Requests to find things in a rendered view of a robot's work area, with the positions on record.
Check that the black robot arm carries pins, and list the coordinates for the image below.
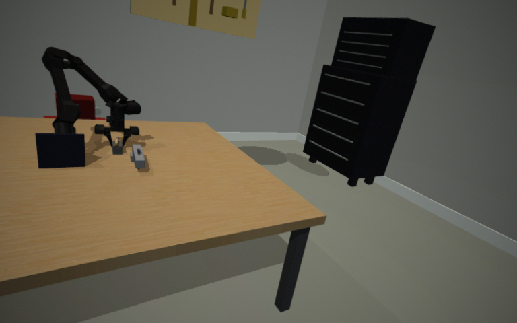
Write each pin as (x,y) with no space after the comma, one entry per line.
(69,112)

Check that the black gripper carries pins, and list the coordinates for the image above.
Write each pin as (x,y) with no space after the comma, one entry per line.
(117,124)

